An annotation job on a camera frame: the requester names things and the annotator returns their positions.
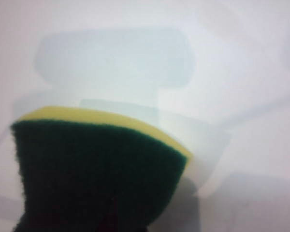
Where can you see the yellow green scouring sponge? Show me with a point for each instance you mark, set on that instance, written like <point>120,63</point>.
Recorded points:
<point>87,157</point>

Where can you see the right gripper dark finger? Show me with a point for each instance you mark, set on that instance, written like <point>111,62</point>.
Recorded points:
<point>111,215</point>

